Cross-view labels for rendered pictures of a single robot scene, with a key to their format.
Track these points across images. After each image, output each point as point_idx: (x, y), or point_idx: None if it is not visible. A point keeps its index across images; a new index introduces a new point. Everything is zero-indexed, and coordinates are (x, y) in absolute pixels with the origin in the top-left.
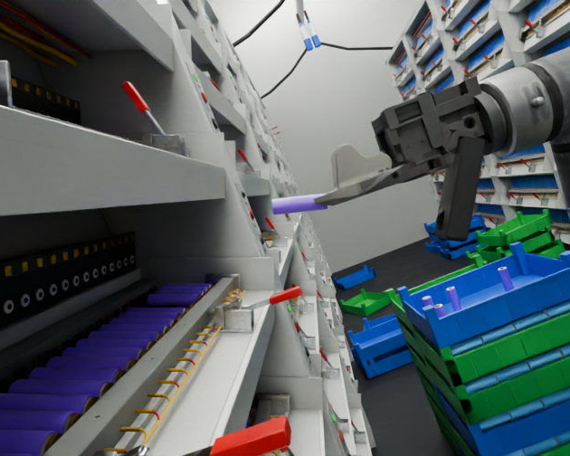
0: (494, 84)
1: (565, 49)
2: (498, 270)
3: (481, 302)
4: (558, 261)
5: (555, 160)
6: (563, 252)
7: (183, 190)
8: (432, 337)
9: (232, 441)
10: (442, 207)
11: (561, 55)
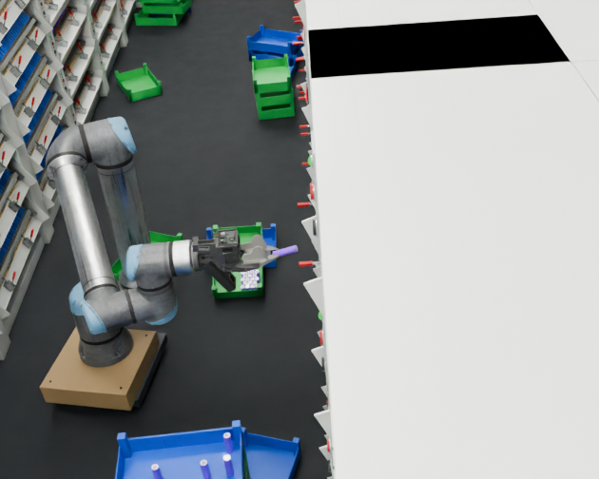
0: (190, 239)
1: (152, 244)
2: (158, 466)
3: (199, 431)
4: (119, 458)
5: (170, 286)
6: (122, 437)
7: None
8: (242, 442)
9: (305, 202)
10: (228, 277)
11: (159, 242)
